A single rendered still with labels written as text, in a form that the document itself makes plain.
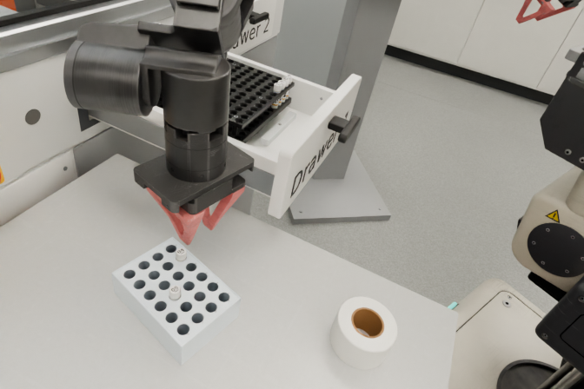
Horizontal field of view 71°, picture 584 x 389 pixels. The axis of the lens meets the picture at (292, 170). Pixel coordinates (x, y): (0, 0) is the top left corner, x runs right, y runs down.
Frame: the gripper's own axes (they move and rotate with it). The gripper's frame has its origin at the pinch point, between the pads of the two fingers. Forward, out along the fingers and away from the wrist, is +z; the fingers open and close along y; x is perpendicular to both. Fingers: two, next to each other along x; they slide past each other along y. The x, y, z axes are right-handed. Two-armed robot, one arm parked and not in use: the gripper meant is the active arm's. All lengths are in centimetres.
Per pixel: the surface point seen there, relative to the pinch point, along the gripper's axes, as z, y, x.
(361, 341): 6.4, -6.3, 19.9
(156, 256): 6.6, 2.5, -4.5
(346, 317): 6.4, -7.5, 17.0
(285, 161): -5.3, -11.4, 2.3
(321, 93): -2.1, -34.9, -9.5
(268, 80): -3.9, -27.9, -15.7
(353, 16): 9, -112, -51
